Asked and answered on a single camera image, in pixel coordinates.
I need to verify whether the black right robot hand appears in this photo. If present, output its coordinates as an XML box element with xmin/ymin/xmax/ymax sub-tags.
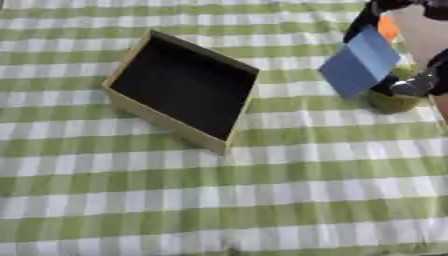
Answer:
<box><xmin>341</xmin><ymin>0</ymin><xmax>448</xmax><ymax>98</ymax></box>

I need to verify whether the tan cardboard box black inside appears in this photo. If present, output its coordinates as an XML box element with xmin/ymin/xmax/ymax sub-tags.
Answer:
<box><xmin>101</xmin><ymin>28</ymin><xmax>263</xmax><ymax>156</ymax></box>

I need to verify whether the orange toy object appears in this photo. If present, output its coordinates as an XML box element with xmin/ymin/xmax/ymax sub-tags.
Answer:
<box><xmin>376</xmin><ymin>14</ymin><xmax>401</xmax><ymax>43</ymax></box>

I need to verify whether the green fuzzy ball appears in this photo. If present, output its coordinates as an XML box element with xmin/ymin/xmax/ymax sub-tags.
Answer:
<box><xmin>365</xmin><ymin>63</ymin><xmax>427</xmax><ymax>115</ymax></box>

